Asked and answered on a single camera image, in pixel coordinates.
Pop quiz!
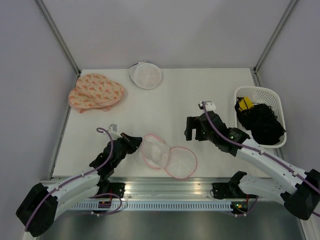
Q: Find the aluminium mounting rail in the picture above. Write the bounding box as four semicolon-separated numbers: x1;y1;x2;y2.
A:
39;176;307;201

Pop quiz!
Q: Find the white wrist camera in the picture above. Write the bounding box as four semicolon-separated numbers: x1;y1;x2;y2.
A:
198;101;217;112
107;123;121;140

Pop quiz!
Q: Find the white slotted cable duct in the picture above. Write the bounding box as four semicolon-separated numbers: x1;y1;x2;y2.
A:
70;200;233;212

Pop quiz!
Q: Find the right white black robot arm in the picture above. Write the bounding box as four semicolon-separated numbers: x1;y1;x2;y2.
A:
184;111;320;221

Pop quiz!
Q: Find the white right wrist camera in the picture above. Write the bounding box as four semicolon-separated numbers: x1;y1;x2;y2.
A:
198;101;217;112

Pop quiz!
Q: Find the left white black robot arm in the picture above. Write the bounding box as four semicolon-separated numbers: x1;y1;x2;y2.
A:
16;133;143;237

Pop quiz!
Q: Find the black lace bra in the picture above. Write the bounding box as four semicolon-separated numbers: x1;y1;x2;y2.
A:
236;103;286;146

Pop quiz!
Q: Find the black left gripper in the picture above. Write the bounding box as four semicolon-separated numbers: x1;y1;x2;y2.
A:
112;132;143;168

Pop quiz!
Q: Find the right aluminium frame post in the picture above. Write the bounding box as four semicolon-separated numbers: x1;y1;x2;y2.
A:
251;0;300;75

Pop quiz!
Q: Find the pink-trimmed mesh laundry bag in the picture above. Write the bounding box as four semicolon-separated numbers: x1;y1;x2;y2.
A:
138;134;198;180

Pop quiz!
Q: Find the yellow bra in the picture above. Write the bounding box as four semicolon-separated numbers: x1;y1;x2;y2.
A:
235;96;254;112

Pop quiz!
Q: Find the left aluminium frame post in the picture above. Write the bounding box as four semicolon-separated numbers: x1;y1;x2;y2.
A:
33;0;82;76

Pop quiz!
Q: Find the white mesh laundry bag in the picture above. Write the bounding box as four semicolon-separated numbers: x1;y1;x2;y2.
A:
129;61;163;90

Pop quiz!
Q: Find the orange floral patterned bra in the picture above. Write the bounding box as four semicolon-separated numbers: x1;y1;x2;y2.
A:
68;73;125;113

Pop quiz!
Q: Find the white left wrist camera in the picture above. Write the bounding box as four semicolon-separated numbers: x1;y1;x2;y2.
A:
107;123;121;140

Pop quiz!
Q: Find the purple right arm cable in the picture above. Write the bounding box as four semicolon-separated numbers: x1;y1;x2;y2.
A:
202;104;320;218

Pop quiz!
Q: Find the aluminium frame post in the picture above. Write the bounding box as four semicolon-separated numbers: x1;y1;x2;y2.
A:
33;0;82;76
251;0;300;75

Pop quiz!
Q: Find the white perforated plastic basket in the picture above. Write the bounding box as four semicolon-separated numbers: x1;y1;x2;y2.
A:
234;86;287;149

